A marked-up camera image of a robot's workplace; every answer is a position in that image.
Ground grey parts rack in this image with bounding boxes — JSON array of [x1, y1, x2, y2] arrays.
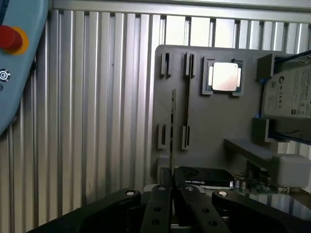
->
[[150, 45, 311, 190]]

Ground white plastic block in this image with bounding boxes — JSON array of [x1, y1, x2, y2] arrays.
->
[[271, 153, 311, 189]]

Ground silver CPU chip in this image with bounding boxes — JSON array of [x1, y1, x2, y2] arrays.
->
[[206, 60, 242, 93]]

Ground silver hard disk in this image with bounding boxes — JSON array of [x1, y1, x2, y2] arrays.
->
[[262, 57, 311, 120]]

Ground light blue teach pendant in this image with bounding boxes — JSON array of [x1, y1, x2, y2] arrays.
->
[[0, 0, 51, 136]]

